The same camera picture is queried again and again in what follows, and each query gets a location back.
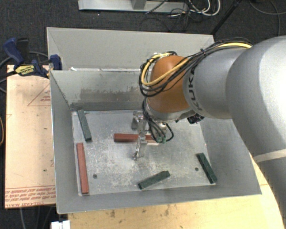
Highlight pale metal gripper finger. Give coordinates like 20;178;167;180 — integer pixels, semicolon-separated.
132;139;141;160
139;139;146;158

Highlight red-brown flat block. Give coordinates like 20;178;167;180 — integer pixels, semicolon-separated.
76;142;90;196
113;133;158;144

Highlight grey metal bin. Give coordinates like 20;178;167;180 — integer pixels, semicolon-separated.
46;27;262;215

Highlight dark green flat block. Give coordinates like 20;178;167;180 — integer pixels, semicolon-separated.
77;109;92;142
138;170;171;190
195;152;218;185

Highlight brown cardboard board, red print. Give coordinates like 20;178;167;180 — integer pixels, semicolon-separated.
4;64;57;209

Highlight black cylinder on white bracket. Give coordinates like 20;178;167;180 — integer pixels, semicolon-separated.
187;114;205;125

